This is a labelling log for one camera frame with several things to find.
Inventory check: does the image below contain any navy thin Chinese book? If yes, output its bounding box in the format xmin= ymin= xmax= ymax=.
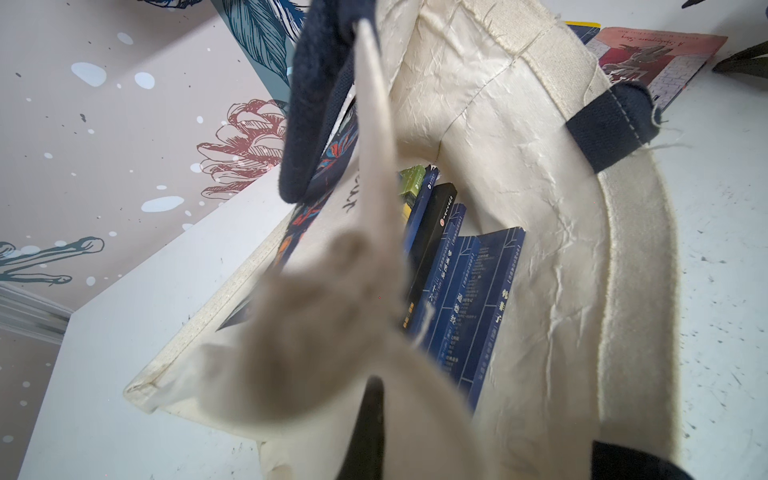
xmin=414 ymin=203 xmax=466 ymax=348

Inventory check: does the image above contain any cream canvas tote bag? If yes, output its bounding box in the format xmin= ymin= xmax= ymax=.
xmin=124 ymin=1 xmax=680 ymax=479

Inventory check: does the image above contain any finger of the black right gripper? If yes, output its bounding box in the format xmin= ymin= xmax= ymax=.
xmin=713 ymin=41 xmax=768 ymax=78

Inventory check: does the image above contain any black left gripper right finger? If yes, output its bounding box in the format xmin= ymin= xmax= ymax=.
xmin=591 ymin=441 xmax=693 ymax=480

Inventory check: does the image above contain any navy Chinese classics book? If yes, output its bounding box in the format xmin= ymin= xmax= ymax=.
xmin=424 ymin=231 xmax=506 ymax=390

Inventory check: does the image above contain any dark navy grid-cover book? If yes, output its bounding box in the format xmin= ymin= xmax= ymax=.
xmin=567 ymin=25 xmax=601 ymax=44

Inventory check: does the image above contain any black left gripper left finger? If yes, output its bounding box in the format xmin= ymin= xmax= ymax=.
xmin=336 ymin=376 xmax=386 ymax=480

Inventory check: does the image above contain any blue Little Prince book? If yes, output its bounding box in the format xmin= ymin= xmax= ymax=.
xmin=404 ymin=165 xmax=440 ymax=254

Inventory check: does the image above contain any yellow paperback book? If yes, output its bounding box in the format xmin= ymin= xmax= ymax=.
xmin=565 ymin=21 xmax=602 ymax=30

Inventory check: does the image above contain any blue Animal Farm book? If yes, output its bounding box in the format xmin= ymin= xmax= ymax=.
xmin=398 ymin=165 xmax=426 ymax=223

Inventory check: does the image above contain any navy Chinese poetry book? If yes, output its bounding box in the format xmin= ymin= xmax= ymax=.
xmin=451 ymin=227 xmax=525 ymax=410

